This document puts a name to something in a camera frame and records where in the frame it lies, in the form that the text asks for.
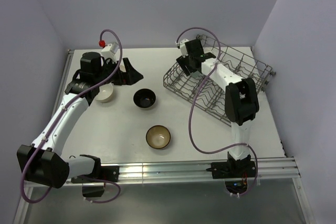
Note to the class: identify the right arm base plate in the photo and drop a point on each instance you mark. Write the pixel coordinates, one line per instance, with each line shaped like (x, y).
(228, 170)

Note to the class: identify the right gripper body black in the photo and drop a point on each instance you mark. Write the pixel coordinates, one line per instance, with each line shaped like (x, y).
(189, 64)

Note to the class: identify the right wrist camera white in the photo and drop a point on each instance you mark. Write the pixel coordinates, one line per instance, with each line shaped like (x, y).
(182, 47)

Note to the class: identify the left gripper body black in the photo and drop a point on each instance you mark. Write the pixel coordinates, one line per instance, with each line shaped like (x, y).
(121, 78)

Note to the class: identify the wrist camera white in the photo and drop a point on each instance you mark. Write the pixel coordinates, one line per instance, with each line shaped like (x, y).
(109, 51)
(182, 47)

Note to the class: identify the grey wire dish rack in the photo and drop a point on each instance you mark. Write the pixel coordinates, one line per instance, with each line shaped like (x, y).
(239, 60)

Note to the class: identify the aluminium rail frame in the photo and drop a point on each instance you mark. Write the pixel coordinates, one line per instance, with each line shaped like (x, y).
(170, 185)

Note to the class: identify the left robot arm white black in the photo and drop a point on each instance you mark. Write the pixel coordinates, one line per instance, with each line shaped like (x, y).
(41, 161)

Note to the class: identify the plain white bowl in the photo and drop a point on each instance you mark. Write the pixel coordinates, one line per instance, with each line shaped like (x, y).
(105, 93)

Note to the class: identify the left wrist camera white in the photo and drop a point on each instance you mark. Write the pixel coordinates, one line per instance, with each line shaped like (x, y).
(109, 51)

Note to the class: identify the brown beige bowl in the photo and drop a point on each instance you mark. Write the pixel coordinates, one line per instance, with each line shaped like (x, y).
(158, 137)

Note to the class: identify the black glossy bowl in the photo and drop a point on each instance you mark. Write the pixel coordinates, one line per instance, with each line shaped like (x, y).
(144, 99)

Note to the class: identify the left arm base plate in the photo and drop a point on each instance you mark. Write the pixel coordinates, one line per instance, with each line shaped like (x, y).
(106, 173)

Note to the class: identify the light green bowl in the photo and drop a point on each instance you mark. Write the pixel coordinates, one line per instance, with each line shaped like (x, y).
(197, 75)

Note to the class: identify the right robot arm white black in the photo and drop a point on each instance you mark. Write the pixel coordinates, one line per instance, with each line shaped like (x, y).
(241, 99)

